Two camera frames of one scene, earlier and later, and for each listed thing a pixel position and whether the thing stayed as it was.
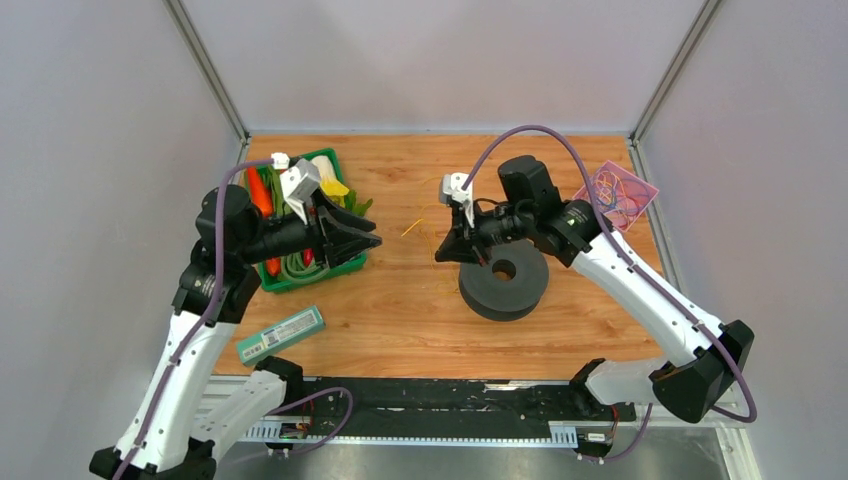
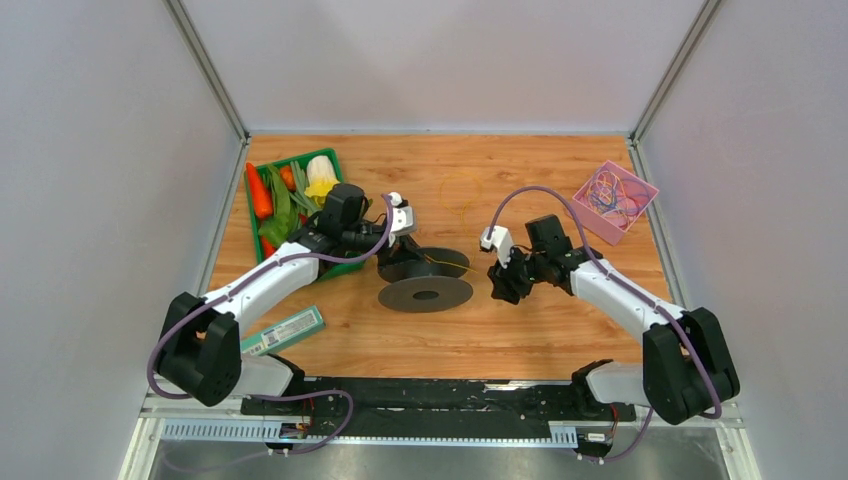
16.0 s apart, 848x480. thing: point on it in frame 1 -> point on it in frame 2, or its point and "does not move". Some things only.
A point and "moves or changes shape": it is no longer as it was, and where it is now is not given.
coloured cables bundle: [625, 199] does not move
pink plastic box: [622, 196] does not move
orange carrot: [259, 191] does not move
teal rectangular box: [280, 335] does not move
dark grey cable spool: [510, 286] moves or changes shape
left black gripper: [339, 242] -> [403, 247]
